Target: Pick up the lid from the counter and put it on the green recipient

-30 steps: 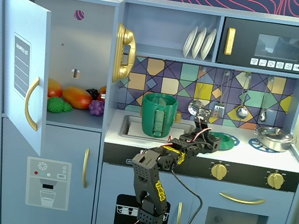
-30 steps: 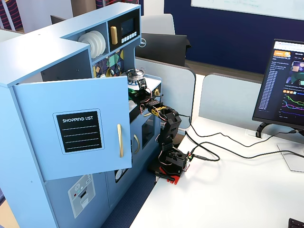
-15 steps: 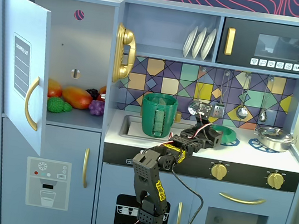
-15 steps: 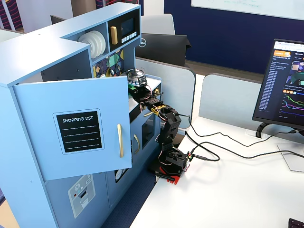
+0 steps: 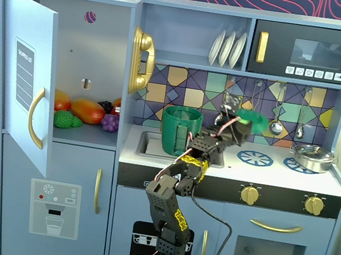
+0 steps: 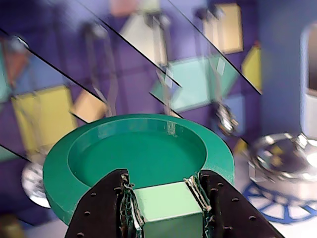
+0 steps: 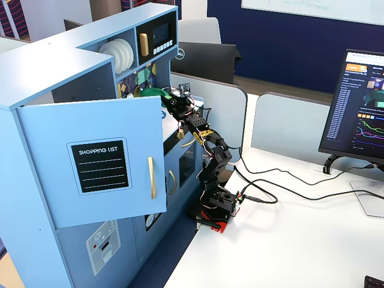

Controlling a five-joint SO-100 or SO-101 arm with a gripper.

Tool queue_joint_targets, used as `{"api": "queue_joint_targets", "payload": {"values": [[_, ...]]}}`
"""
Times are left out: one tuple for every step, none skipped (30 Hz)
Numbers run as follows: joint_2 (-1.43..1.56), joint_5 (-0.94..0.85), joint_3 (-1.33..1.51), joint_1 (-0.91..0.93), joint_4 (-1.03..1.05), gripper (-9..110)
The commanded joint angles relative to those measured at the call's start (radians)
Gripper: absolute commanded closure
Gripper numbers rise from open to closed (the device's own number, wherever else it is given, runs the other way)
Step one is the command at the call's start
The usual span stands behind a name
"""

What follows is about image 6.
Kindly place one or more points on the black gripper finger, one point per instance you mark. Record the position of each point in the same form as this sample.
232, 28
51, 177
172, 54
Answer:
230, 213
99, 210

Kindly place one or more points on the steel pot lid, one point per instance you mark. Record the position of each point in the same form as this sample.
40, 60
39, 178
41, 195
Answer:
301, 142

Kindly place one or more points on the small steel pot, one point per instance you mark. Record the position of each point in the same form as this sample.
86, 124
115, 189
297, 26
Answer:
277, 173

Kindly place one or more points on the steel perforated skimmer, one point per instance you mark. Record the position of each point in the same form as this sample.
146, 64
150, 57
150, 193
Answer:
33, 183

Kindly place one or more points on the small steel spoon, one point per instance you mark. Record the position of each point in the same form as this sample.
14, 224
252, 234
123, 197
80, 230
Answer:
226, 119

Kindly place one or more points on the steel slotted spatula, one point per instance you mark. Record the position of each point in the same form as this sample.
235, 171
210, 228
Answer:
110, 99

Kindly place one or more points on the blue toy play kitchen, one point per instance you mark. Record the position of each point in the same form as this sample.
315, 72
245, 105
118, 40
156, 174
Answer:
272, 74

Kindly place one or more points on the steel ladle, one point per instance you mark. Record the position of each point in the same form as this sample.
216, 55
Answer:
161, 49

